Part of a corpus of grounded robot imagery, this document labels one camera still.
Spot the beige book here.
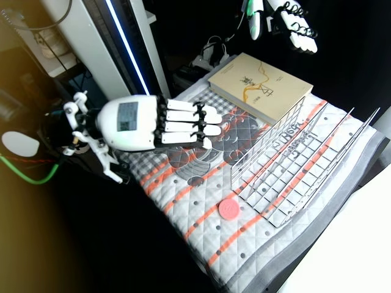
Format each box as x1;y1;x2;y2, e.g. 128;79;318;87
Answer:
207;52;315;126

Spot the white column with blue light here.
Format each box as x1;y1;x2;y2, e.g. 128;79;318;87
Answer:
39;0;172;101

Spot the grey power adapter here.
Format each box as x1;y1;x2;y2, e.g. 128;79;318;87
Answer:
191;35;230;71

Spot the pink toy cookie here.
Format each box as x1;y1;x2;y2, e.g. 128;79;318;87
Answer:
217;198;241;220

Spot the grey quilt with bear print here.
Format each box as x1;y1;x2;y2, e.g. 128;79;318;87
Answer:
117;76;389;293

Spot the black hanging cable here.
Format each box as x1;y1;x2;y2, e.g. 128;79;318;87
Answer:
0;0;73;31

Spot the white wire basket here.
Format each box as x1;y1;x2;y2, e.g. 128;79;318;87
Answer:
230;96;381;228

